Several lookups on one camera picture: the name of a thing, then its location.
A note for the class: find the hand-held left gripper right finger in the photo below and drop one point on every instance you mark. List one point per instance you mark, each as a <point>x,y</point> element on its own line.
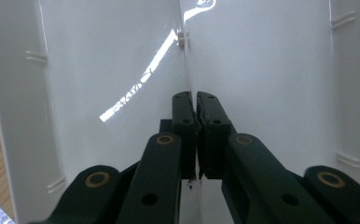
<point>249,174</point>

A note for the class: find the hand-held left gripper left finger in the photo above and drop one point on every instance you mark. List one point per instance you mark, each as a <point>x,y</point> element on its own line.
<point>159,174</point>

